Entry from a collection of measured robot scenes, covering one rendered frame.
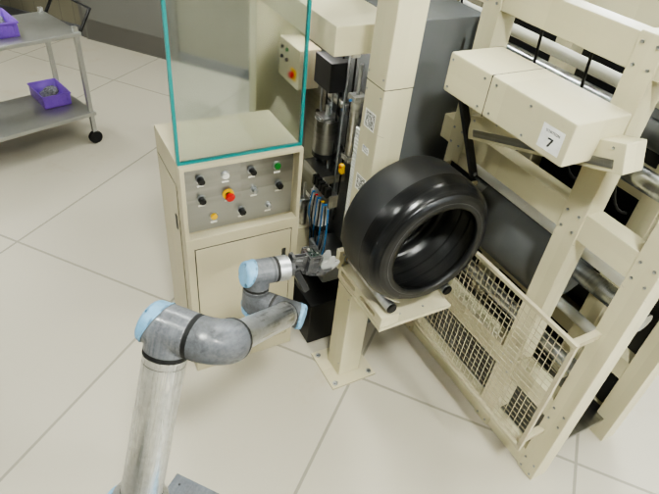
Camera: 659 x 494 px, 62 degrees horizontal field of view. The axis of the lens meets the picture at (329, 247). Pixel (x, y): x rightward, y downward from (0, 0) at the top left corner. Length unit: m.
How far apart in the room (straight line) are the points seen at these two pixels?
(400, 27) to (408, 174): 0.50
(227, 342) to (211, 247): 1.22
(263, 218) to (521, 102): 1.29
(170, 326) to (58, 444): 1.72
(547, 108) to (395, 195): 0.56
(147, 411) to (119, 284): 2.23
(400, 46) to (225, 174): 0.90
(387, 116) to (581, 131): 0.70
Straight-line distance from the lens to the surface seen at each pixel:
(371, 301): 2.29
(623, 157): 1.89
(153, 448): 1.57
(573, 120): 1.82
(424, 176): 2.01
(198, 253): 2.54
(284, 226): 2.64
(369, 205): 2.00
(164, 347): 1.40
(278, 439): 2.87
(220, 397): 3.02
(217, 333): 1.36
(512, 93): 1.96
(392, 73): 2.07
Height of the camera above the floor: 2.45
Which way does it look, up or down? 39 degrees down
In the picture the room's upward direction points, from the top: 7 degrees clockwise
